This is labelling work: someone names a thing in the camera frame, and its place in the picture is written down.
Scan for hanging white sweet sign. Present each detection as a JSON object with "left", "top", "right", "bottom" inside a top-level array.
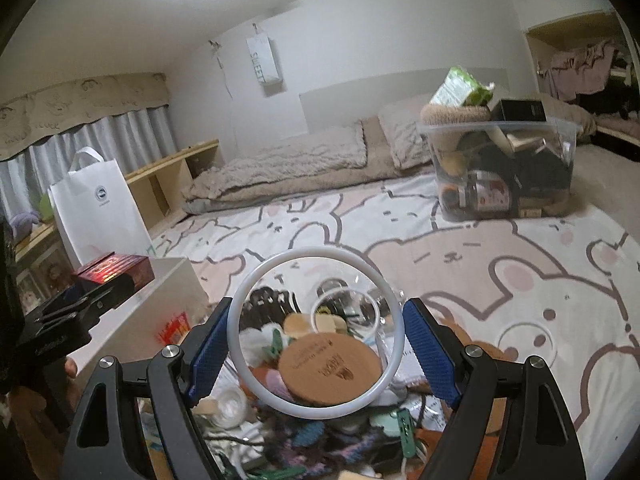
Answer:
[{"left": 246, "top": 25, "right": 284, "bottom": 94}]

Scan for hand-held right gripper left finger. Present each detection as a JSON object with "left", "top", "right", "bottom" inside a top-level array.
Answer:
[{"left": 62, "top": 296, "right": 236, "bottom": 480}]

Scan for black box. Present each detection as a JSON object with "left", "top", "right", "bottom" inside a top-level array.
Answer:
[{"left": 489, "top": 99, "right": 547, "bottom": 124}]

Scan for grey pillow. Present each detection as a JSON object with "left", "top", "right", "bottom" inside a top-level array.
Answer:
[{"left": 377, "top": 95, "right": 452, "bottom": 171}]

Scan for green snack packet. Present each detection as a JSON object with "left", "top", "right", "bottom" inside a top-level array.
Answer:
[{"left": 431, "top": 66, "right": 496, "bottom": 109}]

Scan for small white ring lid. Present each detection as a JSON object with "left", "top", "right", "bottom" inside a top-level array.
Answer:
[{"left": 311, "top": 292, "right": 382, "bottom": 339}]

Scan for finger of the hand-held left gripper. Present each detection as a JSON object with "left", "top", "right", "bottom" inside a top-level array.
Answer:
[
  {"left": 40, "top": 280, "right": 103, "bottom": 313},
  {"left": 35, "top": 284, "right": 137, "bottom": 330}
]

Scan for clear plastic storage bin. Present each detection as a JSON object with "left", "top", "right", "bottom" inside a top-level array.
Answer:
[{"left": 419, "top": 118, "right": 581, "bottom": 222}]

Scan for wooden shelf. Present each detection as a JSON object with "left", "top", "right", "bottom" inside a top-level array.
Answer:
[{"left": 10, "top": 140, "right": 221, "bottom": 281}]

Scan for black hair claw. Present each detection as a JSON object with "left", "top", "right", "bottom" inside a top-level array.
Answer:
[{"left": 249, "top": 287, "right": 291, "bottom": 324}]

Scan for tan pillow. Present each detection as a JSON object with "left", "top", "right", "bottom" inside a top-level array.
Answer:
[{"left": 544, "top": 94, "right": 599, "bottom": 137}]

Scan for printed blanket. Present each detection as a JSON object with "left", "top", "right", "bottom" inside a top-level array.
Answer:
[{"left": 147, "top": 172, "right": 640, "bottom": 480}]

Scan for white tote bag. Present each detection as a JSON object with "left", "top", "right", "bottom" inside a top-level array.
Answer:
[{"left": 47, "top": 147, "right": 151, "bottom": 269}]

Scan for purple plush toy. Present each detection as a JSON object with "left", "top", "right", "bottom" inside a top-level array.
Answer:
[{"left": 7, "top": 210, "right": 44, "bottom": 239}]

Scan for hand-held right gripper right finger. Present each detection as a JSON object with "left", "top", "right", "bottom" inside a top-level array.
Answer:
[{"left": 401, "top": 297, "right": 586, "bottom": 480}]

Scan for framed pictures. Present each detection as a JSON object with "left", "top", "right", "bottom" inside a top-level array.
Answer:
[{"left": 15, "top": 255, "right": 72, "bottom": 312}]

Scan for white box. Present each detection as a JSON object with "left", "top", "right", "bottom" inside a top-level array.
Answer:
[{"left": 66, "top": 256, "right": 212, "bottom": 377}]

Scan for grey curtain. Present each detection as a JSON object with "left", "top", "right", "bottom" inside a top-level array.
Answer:
[{"left": 0, "top": 105, "right": 179, "bottom": 223}]

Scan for beige printed valance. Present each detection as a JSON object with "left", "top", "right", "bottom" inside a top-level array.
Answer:
[{"left": 0, "top": 73, "right": 170, "bottom": 162}]

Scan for white headboard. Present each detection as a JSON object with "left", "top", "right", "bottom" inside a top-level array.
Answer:
[{"left": 299, "top": 67, "right": 511, "bottom": 137}]

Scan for folded grey quilt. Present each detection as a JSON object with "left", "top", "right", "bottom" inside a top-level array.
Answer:
[{"left": 181, "top": 122, "right": 369, "bottom": 214}]

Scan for dark red box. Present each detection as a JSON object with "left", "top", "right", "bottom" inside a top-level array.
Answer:
[{"left": 71, "top": 253, "right": 155, "bottom": 292}]

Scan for pile of clothes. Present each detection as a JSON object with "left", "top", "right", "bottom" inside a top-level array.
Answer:
[{"left": 537, "top": 35, "right": 640, "bottom": 113}]

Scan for white wall cable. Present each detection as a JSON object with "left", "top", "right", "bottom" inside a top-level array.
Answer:
[{"left": 207, "top": 39, "right": 236, "bottom": 107}]

